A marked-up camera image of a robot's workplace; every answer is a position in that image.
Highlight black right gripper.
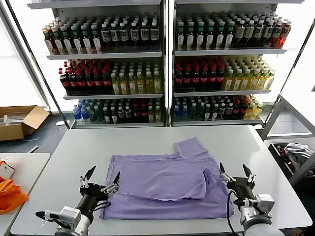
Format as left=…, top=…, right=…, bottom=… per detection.
left=219, top=162, right=256, bottom=201

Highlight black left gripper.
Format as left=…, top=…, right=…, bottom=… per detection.
left=76, top=165, right=121, bottom=218

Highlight purple printed T-shirt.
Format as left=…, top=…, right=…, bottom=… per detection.
left=99, top=137, right=234, bottom=220

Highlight black storage bin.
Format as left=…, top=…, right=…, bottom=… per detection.
left=267, top=142, right=315, bottom=184

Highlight dark red garment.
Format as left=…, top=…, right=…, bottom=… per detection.
left=277, top=145, right=296, bottom=174

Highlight grey crumpled garment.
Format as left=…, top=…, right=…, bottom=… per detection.
left=284, top=142, right=315, bottom=168

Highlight white side table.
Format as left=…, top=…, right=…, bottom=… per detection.
left=0, top=152, right=51, bottom=236

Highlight orange fabric bag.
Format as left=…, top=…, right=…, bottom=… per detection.
left=0, top=159, right=29, bottom=215

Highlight open cardboard box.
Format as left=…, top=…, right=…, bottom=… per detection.
left=0, top=105, right=51, bottom=142

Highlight small white box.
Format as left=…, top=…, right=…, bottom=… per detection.
left=0, top=162, right=16, bottom=179

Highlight white plastic strips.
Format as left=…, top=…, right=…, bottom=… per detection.
left=0, top=112, right=27, bottom=126

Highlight grey metal drinks shelf unit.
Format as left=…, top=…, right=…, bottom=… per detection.
left=167, top=0, right=305, bottom=127
left=27, top=0, right=167, bottom=130

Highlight green cap bottle white label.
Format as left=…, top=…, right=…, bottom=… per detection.
left=61, top=25, right=74, bottom=55
left=91, top=24, right=103, bottom=54
left=216, top=21, right=226, bottom=50
left=176, top=21, right=186, bottom=51
left=71, top=25, right=84, bottom=55
left=81, top=24, right=94, bottom=54
left=196, top=21, right=206, bottom=51
left=225, top=21, right=235, bottom=49
left=186, top=21, right=195, bottom=51
left=206, top=21, right=216, bottom=50
left=52, top=26, right=64, bottom=55

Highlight dark bottle beige label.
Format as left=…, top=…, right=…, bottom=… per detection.
left=234, top=20, right=246, bottom=47
left=244, top=19, right=255, bottom=47

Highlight dark bottle blue grey label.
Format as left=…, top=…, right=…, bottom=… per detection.
left=150, top=21, right=159, bottom=47
left=130, top=22, right=140, bottom=47
left=110, top=22, right=121, bottom=48
left=253, top=19, right=265, bottom=47
left=140, top=21, right=151, bottom=47
left=263, top=19, right=274, bottom=47
left=119, top=22, right=129, bottom=48
left=272, top=19, right=284, bottom=48
left=101, top=23, right=112, bottom=49

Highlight red tea bottle white label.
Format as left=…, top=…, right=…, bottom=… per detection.
left=44, top=29, right=55, bottom=55

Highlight red drink bottle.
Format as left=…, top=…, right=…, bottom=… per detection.
left=280, top=20, right=292, bottom=48

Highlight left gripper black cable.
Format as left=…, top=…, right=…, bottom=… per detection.
left=94, top=201, right=113, bottom=212

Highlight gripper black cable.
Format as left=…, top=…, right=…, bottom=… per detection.
left=94, top=201, right=113, bottom=212
left=225, top=190, right=244, bottom=236

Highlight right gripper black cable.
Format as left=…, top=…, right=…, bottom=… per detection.
left=225, top=190, right=244, bottom=236

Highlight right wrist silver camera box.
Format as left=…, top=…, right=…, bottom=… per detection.
left=255, top=193, right=275, bottom=215

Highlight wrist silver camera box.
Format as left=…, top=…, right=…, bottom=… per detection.
left=59, top=206, right=82, bottom=228
left=255, top=193, right=275, bottom=215

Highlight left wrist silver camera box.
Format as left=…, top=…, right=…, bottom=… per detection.
left=59, top=206, right=82, bottom=228

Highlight white black camera cable plug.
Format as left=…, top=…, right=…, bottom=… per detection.
left=35, top=210, right=62, bottom=223

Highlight grey metal frame table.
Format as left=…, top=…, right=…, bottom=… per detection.
left=259, top=92, right=315, bottom=187

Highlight black metal frame pole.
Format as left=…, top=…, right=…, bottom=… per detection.
left=4, top=0, right=71, bottom=129

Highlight grey window frame bar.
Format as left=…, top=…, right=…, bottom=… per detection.
left=0, top=4, right=52, bottom=111

